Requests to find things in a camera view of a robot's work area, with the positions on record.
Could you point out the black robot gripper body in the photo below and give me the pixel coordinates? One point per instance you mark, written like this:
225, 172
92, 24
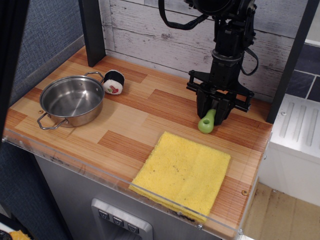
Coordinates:
222, 82

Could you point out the yellow object bottom left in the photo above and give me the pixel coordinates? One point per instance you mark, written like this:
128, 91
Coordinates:
19, 235

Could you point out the plush sushi roll toy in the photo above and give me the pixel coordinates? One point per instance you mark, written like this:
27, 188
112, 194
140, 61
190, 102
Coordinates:
113, 82

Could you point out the silver dispenser control panel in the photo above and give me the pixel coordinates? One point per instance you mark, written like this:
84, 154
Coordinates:
116, 224

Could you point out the right black frame post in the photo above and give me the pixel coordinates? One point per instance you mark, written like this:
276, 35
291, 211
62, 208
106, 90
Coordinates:
299, 41

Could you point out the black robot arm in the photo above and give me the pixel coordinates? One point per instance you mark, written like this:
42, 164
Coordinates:
233, 26

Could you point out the yellow cloth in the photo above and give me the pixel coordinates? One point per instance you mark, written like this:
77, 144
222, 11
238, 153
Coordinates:
183, 176

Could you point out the white ribbed cabinet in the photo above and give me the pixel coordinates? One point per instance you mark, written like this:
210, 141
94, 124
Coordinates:
291, 161

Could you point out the clear acrylic front guard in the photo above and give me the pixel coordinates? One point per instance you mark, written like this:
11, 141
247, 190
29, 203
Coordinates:
74, 183

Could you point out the black frame post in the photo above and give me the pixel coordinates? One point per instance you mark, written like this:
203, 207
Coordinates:
92, 31
299, 41

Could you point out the grey spatula with green handle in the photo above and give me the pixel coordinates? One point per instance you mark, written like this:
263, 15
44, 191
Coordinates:
206, 124

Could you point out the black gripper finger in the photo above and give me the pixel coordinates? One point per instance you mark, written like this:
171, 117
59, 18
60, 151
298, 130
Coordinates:
203, 103
222, 109

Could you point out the left black frame post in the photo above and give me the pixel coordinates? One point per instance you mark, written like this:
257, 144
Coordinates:
92, 31

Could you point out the stainless steel pot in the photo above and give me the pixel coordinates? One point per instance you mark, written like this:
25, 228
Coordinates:
72, 101

